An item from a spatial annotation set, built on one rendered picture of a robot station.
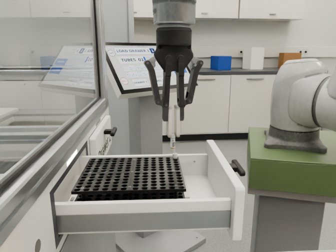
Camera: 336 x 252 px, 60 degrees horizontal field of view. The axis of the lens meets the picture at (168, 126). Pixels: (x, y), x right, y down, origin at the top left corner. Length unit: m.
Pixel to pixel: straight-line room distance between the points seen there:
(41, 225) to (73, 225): 0.08
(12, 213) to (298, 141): 0.81
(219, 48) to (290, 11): 1.01
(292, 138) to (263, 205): 0.24
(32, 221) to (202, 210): 0.29
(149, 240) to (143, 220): 1.34
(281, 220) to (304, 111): 0.37
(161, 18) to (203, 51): 3.69
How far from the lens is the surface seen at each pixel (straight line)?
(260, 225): 1.08
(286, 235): 1.11
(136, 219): 0.57
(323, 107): 0.90
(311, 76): 0.95
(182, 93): 0.64
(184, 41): 0.61
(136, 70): 1.52
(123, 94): 1.39
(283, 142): 0.99
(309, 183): 0.94
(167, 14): 0.60
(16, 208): 0.44
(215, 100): 3.72
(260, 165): 0.90
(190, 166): 0.79
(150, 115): 1.64
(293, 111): 0.95
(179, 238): 1.92
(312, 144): 1.00
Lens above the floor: 1.16
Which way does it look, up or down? 15 degrees down
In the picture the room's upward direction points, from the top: straight up
